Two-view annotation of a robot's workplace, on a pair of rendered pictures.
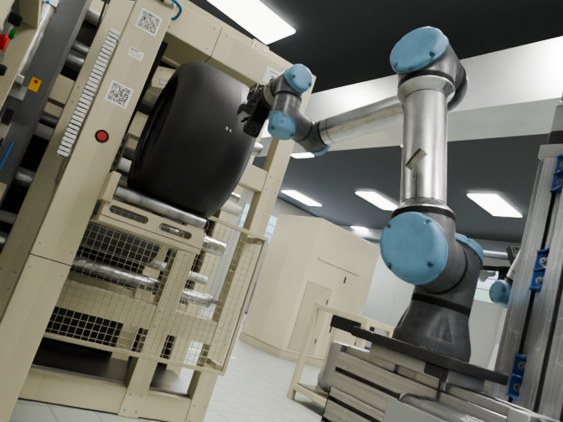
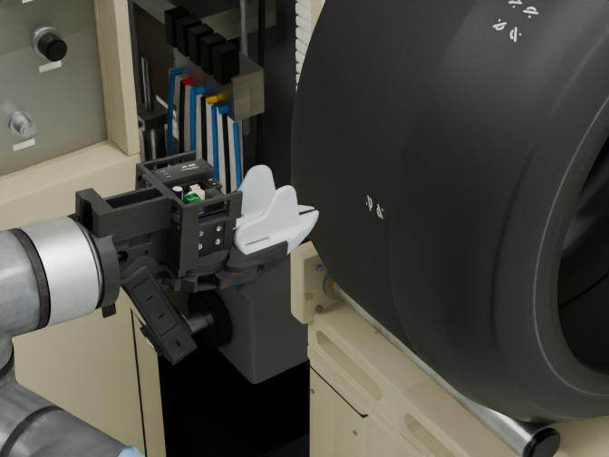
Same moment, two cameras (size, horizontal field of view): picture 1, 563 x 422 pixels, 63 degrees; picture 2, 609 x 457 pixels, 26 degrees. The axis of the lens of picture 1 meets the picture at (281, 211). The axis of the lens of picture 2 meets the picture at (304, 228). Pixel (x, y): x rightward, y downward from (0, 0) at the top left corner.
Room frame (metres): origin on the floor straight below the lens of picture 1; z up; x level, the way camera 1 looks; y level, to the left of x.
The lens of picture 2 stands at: (1.33, -0.66, 1.86)
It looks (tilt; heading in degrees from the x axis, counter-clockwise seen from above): 36 degrees down; 83
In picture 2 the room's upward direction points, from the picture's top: straight up
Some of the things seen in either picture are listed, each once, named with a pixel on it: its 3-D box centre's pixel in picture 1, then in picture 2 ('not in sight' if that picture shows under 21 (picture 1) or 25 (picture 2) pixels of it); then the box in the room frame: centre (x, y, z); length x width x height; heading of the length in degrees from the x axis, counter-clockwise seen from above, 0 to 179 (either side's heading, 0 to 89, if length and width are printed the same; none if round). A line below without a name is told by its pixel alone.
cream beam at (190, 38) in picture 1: (220, 59); not in sight; (2.05, 0.50, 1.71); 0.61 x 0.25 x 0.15; 117
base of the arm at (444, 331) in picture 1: (435, 325); not in sight; (0.94, -0.37, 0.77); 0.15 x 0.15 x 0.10
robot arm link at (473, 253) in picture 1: (447, 269); not in sight; (0.94, -0.36, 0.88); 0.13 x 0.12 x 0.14; 137
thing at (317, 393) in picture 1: (339, 362); not in sight; (3.86, -0.83, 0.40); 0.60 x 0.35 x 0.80; 37
